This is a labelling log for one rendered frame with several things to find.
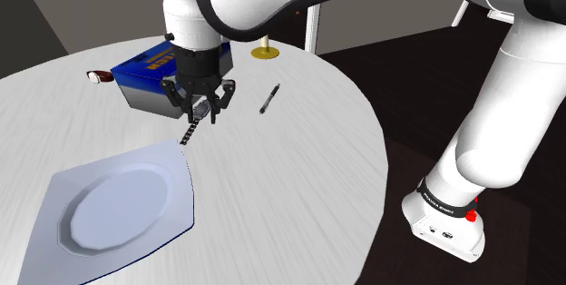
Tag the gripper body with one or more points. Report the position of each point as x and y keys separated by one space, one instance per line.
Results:
x=197 y=68

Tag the blue and grey box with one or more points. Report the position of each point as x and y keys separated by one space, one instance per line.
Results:
x=143 y=81

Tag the black pen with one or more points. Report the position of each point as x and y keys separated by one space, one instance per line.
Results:
x=269 y=98

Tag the round white table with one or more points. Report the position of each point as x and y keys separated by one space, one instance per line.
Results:
x=287 y=186

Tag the small red and white ball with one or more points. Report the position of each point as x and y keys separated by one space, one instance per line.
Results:
x=100 y=76

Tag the wristwatch with black link band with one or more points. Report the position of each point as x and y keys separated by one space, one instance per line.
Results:
x=201 y=110

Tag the gold stand with round base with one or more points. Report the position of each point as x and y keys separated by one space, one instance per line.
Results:
x=265 y=52

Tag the pale blue square plate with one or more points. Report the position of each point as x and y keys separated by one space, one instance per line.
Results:
x=119 y=206

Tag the white furniture frame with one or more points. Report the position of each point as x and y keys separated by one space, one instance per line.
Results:
x=312 y=27

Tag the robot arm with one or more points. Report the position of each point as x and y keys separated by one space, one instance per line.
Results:
x=495 y=111

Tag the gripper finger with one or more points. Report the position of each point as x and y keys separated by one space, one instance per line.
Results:
x=178 y=97
x=223 y=96

